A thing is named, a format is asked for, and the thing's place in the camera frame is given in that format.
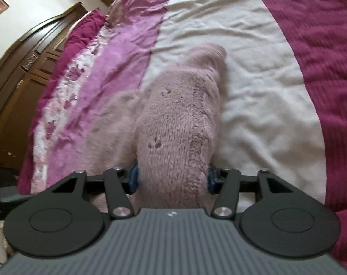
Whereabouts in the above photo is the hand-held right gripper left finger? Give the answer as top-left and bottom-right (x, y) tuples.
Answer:
(51, 163), (139, 219)

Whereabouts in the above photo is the pink knit cardigan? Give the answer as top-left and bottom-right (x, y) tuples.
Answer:
(87, 44), (228, 209)

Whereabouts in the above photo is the wooden headboard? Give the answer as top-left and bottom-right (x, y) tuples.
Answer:
(0, 2), (89, 169)

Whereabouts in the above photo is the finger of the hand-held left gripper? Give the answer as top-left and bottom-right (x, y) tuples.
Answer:
(0, 187), (31, 204)

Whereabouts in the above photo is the dark object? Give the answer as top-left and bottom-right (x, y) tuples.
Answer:
(0, 162), (19, 221)

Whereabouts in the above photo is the pink striped floral bedspread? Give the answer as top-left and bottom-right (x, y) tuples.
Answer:
(19, 0), (347, 272)

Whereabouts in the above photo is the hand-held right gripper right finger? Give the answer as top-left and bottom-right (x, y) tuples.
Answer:
(207, 165), (294, 220)

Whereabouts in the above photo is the magenta pillow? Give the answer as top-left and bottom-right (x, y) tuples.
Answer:
(37, 9), (105, 112)

